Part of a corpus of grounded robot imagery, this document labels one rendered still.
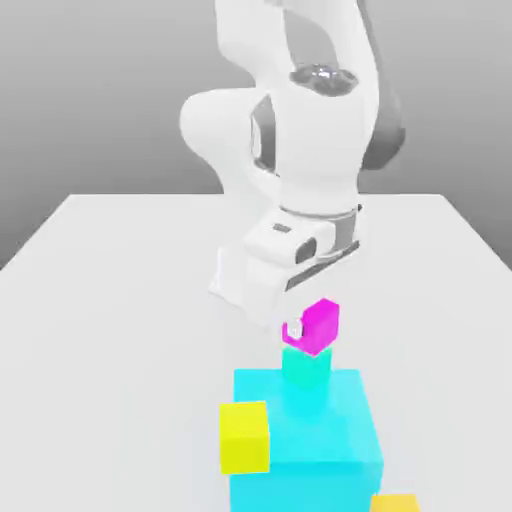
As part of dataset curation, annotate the small yellow cube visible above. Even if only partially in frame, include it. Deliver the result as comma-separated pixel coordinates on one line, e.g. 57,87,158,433
218,400,272,476

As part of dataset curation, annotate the small teal cube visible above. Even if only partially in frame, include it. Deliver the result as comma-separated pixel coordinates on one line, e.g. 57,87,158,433
281,346,334,391

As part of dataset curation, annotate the small magenta cube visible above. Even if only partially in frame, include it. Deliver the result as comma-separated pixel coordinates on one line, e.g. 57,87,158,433
281,297,341,358

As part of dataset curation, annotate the small orange cube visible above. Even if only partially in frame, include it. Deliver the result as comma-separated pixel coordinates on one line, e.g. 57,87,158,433
369,493,422,512

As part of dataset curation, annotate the large cyan box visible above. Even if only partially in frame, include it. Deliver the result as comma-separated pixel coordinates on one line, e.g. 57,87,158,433
229,367,386,512

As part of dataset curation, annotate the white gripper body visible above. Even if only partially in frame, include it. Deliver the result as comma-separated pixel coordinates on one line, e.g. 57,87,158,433
209,240,361,330

